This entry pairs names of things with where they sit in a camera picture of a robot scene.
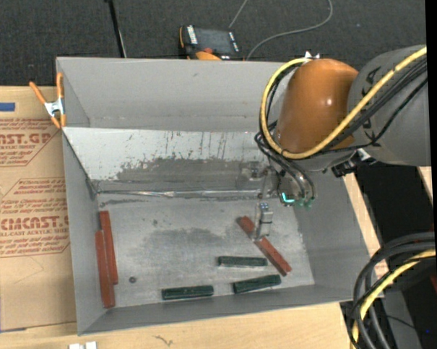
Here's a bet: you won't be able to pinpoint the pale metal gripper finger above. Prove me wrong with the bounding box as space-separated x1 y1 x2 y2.
254 202 269 240
261 210 275 238

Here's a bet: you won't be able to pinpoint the red-brown block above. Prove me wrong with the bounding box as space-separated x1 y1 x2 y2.
235 213 293 279
99 210 120 286
94 229 116 309

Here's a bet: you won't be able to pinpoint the dark green flat block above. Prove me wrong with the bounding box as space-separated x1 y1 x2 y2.
232 274 283 295
217 254 269 270
160 285 215 301

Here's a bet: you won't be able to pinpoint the grey metal bin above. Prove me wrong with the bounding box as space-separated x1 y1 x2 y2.
55 43 387 337

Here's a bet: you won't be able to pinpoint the brown cardboard board, red print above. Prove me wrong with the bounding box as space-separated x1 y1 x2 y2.
0 82 79 333

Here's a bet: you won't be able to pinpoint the black cylinder on white bracket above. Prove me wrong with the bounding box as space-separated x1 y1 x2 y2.
330 150 377 178

